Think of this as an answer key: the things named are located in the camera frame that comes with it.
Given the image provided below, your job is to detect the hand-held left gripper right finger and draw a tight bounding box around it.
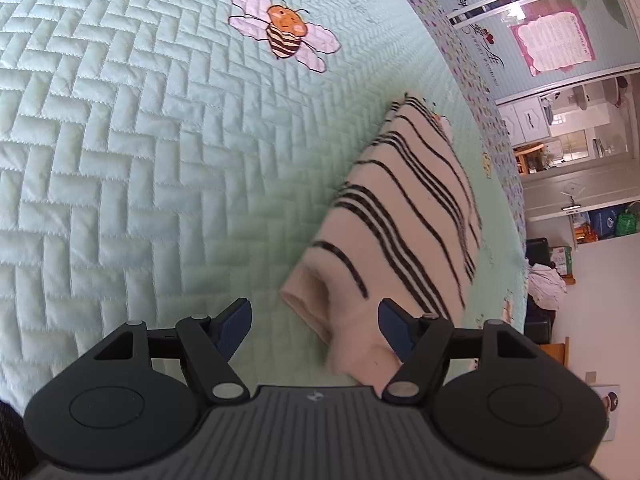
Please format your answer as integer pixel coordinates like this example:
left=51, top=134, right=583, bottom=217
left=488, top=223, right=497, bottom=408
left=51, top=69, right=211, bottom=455
left=377, top=298, right=538, bottom=405

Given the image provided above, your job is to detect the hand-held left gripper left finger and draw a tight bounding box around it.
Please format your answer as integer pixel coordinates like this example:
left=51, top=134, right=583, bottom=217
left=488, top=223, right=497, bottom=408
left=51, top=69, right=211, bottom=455
left=94, top=297, right=252, bottom=406

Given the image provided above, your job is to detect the striped beige sweater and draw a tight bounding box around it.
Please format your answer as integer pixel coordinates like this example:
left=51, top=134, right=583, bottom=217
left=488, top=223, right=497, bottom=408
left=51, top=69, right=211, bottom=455
left=280, top=92, right=483, bottom=391

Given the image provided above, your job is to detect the black armchair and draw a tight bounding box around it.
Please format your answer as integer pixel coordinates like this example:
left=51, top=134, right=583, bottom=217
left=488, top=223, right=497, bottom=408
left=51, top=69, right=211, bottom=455
left=525, top=237, right=557, bottom=346

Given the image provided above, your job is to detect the white cloth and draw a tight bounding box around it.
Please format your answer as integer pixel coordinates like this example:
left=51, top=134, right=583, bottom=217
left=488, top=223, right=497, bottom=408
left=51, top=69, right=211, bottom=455
left=527, top=262, right=568, bottom=311

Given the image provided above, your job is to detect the wooden dresser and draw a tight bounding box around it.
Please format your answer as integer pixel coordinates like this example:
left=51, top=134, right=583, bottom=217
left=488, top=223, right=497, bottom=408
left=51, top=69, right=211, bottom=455
left=537, top=336, right=571, bottom=368

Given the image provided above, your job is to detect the green carton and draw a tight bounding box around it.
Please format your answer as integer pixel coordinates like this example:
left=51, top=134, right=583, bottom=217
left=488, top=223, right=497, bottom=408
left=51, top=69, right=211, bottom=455
left=550, top=245, right=575, bottom=277

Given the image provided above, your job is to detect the wooden chair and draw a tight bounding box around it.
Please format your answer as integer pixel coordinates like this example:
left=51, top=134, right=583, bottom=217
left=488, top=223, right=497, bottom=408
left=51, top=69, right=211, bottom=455
left=514, top=142, right=546, bottom=175

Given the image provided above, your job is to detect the white door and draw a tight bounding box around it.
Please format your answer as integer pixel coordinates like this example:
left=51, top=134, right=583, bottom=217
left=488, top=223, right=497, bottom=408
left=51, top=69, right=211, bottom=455
left=522, top=152, right=640, bottom=223

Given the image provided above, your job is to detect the blue bag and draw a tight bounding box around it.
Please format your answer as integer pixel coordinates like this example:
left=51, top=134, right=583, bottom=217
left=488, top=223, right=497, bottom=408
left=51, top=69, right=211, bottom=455
left=589, top=207, right=626, bottom=240

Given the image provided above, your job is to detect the white drawer unit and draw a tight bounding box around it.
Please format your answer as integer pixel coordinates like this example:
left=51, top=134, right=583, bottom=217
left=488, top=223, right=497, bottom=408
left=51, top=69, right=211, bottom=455
left=497, top=97, right=553, bottom=147

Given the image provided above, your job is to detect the person's dark plaid clothing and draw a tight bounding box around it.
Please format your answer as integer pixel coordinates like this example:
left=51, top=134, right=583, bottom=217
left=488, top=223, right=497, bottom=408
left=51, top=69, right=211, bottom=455
left=0, top=400, right=38, bottom=480

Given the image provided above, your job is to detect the pink-bordered poster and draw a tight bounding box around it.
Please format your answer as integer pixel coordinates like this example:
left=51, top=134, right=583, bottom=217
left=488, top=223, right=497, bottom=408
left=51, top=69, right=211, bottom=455
left=510, top=10, right=597, bottom=77

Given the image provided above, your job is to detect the white wardrobe with sliding doors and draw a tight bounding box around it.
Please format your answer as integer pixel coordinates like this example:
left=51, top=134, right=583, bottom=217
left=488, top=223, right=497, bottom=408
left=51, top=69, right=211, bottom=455
left=395, top=0, right=640, bottom=151

